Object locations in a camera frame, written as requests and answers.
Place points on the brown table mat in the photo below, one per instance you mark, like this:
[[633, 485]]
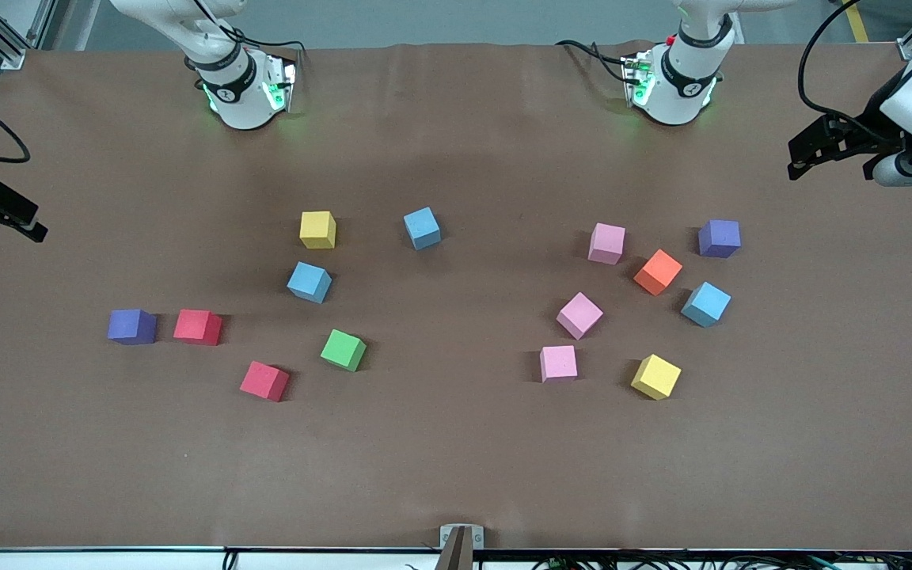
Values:
[[456, 443]]

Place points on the pink foam cube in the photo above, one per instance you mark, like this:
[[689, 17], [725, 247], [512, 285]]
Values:
[[606, 243], [579, 315], [558, 363]]

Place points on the red foam cube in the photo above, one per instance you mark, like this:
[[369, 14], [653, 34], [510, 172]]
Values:
[[197, 327], [264, 381]]

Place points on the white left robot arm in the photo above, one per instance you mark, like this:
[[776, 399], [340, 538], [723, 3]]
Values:
[[678, 95]]

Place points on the purple foam cube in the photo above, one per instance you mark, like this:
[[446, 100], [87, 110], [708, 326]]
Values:
[[719, 238], [132, 326]]

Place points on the blue foam cube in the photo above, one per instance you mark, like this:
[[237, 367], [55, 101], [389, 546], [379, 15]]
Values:
[[309, 282], [705, 304], [422, 228]]

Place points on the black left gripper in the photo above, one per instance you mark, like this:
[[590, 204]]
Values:
[[866, 131]]

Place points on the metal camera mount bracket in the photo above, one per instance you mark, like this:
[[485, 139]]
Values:
[[461, 538]]

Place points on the yellow foam cube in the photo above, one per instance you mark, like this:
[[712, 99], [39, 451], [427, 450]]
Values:
[[317, 229], [655, 377]]

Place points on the orange foam cube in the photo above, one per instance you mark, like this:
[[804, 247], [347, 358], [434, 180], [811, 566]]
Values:
[[658, 271]]

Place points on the green foam cube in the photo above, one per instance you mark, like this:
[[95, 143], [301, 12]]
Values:
[[343, 350]]

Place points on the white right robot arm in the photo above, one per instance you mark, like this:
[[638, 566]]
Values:
[[242, 103]]

